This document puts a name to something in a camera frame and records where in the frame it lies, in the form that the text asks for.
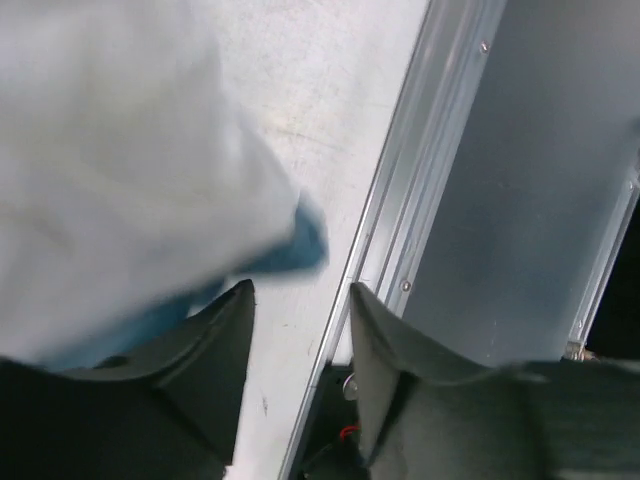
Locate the front aluminium rail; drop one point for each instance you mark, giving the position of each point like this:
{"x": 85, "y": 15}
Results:
{"x": 433, "y": 106}

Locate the blue white pillowcase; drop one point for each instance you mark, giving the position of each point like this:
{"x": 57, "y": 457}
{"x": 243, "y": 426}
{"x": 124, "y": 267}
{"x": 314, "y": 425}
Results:
{"x": 132, "y": 181}

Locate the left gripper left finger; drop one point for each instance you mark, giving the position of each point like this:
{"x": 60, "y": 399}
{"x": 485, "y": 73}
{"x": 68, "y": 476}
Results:
{"x": 168, "y": 409}

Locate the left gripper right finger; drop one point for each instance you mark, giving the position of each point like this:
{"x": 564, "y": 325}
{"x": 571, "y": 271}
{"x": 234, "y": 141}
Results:
{"x": 428, "y": 413}

